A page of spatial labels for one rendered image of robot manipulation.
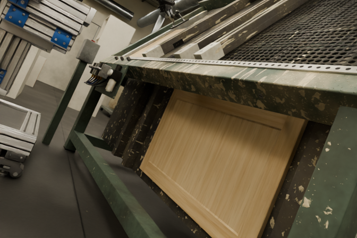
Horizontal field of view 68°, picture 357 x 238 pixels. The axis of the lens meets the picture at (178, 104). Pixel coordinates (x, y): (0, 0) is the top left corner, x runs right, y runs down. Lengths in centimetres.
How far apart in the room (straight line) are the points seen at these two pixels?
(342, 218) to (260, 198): 41
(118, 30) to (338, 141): 544
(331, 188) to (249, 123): 54
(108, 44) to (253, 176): 504
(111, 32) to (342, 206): 549
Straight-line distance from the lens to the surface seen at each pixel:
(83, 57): 237
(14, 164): 160
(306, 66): 84
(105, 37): 580
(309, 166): 91
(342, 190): 67
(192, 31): 197
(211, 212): 117
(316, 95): 74
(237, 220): 108
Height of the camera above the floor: 60
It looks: 4 degrees up
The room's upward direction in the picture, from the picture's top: 24 degrees clockwise
